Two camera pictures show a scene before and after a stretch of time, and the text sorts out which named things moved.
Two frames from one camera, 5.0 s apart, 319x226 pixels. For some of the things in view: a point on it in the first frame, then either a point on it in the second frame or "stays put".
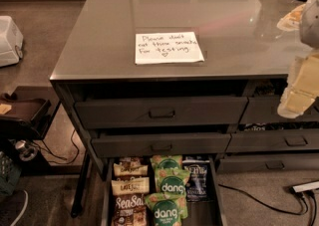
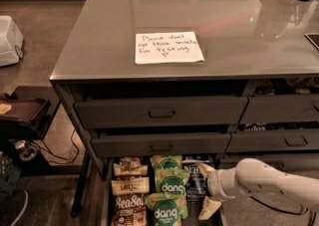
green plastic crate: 10,175 stays put
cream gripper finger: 295,103 → 209,207
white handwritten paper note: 167,48 stays put
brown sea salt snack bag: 129,210 stays put
